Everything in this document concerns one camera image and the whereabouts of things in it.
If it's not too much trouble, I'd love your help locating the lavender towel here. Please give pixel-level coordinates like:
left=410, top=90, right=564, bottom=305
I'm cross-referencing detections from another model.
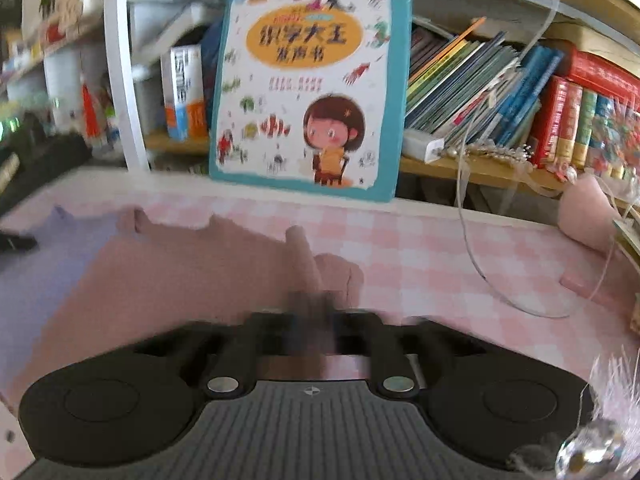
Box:
left=1, top=207, right=119, bottom=391

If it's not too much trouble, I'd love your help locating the pink towel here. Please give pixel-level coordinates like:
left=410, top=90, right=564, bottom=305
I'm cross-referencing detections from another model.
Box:
left=1, top=208, right=363, bottom=405

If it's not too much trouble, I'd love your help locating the pink checkered tablecloth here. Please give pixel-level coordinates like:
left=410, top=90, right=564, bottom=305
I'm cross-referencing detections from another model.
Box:
left=0, top=167, right=640, bottom=480

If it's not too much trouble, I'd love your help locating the white power adapter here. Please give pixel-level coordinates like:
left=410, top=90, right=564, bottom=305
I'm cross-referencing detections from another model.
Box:
left=401, top=129, right=445, bottom=164

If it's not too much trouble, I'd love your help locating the children's character sound book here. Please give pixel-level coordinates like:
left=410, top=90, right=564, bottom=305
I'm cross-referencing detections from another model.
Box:
left=209, top=0, right=412, bottom=203

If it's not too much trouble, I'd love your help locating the white orange medicine box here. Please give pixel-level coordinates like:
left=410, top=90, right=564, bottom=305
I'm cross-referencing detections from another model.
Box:
left=160, top=44, right=208, bottom=142

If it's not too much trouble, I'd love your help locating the slanted colourful books stack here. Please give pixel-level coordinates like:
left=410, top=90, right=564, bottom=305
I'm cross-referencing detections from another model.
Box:
left=405, top=16, right=564, bottom=148

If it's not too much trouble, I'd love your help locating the pink plush toy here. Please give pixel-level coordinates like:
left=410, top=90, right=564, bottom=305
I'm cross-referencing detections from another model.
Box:
left=558, top=174, right=622, bottom=255

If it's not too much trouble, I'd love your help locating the crystal ball ornament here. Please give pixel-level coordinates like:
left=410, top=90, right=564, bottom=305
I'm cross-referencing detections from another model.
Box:
left=554, top=418, right=625, bottom=479

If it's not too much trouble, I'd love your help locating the wooden bookshelf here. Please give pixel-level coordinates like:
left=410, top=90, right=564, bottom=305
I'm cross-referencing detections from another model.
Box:
left=22, top=0, right=639, bottom=200

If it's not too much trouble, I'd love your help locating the red books row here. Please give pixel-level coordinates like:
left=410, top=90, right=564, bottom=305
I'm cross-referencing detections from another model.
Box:
left=527, top=40, right=639, bottom=171

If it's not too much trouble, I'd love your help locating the white shelf upright post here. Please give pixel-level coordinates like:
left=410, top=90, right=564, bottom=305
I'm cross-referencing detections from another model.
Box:
left=103, top=0, right=150, bottom=174

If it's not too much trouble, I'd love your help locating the clear thin cable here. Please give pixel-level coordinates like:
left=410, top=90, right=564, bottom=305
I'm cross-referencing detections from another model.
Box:
left=454, top=0, right=640, bottom=320

